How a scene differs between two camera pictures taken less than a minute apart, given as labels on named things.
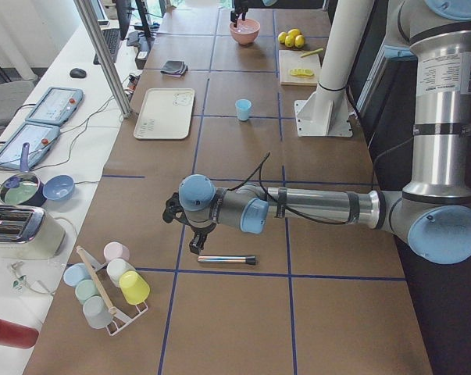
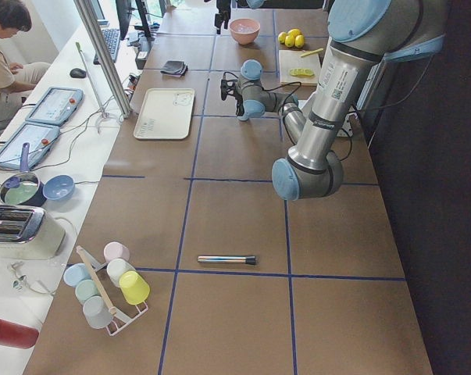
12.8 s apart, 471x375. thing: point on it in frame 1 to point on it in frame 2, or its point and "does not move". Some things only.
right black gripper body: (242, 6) to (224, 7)
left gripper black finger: (197, 244) to (240, 111)
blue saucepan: (24, 187) does not move
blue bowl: (59, 187) does not move
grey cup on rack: (96, 313) does not move
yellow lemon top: (294, 33) does not move
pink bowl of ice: (245, 31) does not move
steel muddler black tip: (250, 259) does not move
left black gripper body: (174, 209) to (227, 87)
